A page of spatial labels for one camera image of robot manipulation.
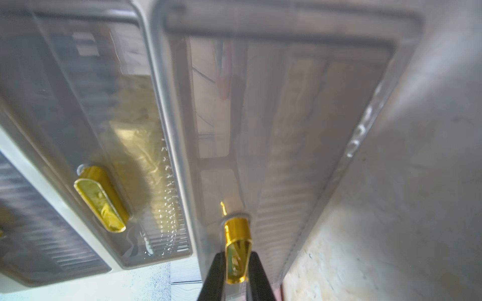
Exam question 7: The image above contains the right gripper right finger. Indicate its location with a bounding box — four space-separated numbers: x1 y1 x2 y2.
246 252 276 301

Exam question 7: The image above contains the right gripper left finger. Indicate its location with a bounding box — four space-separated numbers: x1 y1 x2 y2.
197 252 226 301

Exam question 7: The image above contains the beige drawer organizer cabinet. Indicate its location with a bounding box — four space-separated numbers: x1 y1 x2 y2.
1 1 481 300

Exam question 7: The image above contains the transparent drawer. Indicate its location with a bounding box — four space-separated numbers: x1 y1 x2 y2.
1 156 110 287
131 0 424 301
1 8 192 269

